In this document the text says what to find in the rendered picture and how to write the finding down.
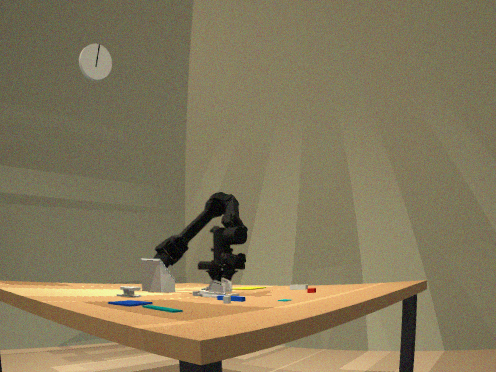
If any teal flat bar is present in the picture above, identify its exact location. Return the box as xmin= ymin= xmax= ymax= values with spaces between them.
xmin=142 ymin=305 xmax=183 ymax=313

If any blue flat plate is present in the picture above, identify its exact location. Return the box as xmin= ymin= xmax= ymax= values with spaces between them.
xmin=108 ymin=300 xmax=152 ymax=307

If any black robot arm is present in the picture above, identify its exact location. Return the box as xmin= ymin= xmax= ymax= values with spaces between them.
xmin=153 ymin=192 xmax=248 ymax=268

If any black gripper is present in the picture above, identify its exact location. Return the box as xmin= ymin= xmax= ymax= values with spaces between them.
xmin=198 ymin=245 xmax=245 ymax=282

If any blue rectangular bar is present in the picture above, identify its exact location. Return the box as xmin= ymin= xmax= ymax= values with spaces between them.
xmin=217 ymin=295 xmax=245 ymax=302

